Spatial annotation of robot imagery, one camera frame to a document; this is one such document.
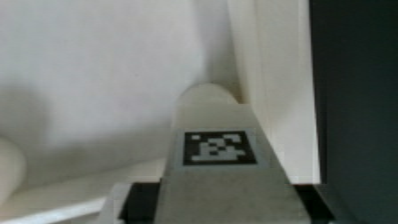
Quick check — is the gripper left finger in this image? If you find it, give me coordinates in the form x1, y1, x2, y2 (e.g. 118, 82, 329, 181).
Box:
104, 182, 160, 224

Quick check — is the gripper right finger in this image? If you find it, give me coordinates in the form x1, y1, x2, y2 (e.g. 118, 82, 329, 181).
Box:
296, 185, 335, 224

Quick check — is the white square tabletop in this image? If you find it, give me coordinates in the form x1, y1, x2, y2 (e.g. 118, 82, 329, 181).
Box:
0, 0, 322, 224

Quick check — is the white table leg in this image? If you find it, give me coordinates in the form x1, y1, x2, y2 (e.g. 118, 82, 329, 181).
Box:
155, 84, 312, 224

